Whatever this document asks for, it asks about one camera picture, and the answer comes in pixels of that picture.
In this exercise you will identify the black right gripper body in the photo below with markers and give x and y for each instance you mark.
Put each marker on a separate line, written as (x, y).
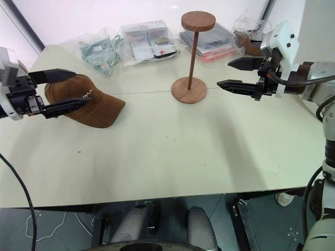
(268, 78)

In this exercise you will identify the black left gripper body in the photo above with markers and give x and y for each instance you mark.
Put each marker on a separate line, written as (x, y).
(22, 95)

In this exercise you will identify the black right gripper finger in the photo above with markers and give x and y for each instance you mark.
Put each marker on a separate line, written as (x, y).
(247, 64)
(239, 87)

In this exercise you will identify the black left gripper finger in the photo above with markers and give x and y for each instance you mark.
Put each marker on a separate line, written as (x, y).
(62, 107)
(55, 75)

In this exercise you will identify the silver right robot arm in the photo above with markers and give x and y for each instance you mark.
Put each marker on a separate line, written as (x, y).
(323, 73)

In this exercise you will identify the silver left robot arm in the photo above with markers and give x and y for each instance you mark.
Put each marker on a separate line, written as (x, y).
(2, 109)

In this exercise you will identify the wooden hat stand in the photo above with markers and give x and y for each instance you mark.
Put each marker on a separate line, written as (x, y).
(189, 91)

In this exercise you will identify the brown leather item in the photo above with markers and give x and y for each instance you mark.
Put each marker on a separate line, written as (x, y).
(248, 46)

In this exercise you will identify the plastic bag with red packs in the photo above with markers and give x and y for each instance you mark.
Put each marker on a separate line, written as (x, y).
(214, 49)

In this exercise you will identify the brown suede baseball cap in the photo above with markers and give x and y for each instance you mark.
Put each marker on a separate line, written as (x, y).
(100, 109)

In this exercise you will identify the crumpled clear plastic bag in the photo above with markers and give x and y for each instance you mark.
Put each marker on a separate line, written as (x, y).
(246, 22)

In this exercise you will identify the plastic bag with green items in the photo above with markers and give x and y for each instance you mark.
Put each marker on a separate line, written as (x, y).
(94, 52)

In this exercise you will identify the plastic bag with boxes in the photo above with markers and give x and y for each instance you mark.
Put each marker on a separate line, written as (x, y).
(146, 39)

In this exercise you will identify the white round object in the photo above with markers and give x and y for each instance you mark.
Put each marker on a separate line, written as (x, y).
(284, 199)

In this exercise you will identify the grey rounded shape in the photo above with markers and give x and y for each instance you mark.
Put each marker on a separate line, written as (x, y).
(199, 227)
(132, 225)

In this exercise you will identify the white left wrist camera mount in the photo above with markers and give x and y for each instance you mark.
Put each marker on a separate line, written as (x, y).
(9, 70)

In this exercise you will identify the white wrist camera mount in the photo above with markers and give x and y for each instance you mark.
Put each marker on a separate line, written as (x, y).
(9, 70)
(284, 39)

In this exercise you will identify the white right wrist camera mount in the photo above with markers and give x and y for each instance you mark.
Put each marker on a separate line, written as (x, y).
(284, 39)

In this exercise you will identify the metal table frame bracket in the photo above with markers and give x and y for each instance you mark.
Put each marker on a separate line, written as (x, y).
(244, 222)

